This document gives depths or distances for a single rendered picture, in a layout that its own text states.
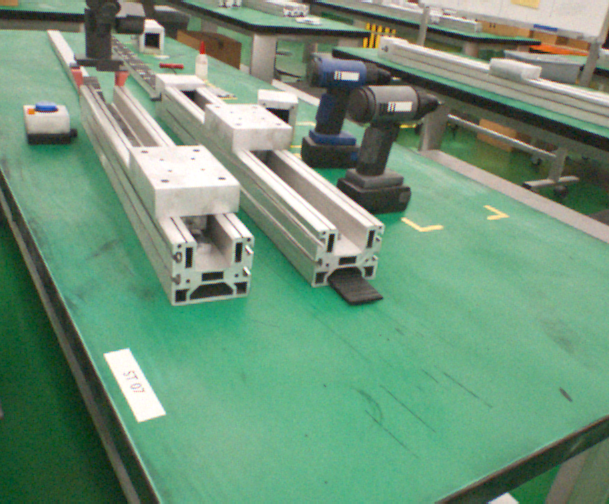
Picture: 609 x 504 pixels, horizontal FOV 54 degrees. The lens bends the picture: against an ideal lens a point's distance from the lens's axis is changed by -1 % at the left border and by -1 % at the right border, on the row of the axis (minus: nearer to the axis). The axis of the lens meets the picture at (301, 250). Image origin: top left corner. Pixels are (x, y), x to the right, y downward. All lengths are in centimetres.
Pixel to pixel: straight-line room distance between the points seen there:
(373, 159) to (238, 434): 61
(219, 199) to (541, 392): 44
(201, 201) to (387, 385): 32
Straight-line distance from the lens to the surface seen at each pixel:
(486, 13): 434
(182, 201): 76
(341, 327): 73
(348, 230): 85
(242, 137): 104
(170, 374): 64
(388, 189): 107
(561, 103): 243
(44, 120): 129
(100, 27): 145
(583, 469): 111
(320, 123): 127
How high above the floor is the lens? 118
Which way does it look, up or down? 26 degrees down
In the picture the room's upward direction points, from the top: 8 degrees clockwise
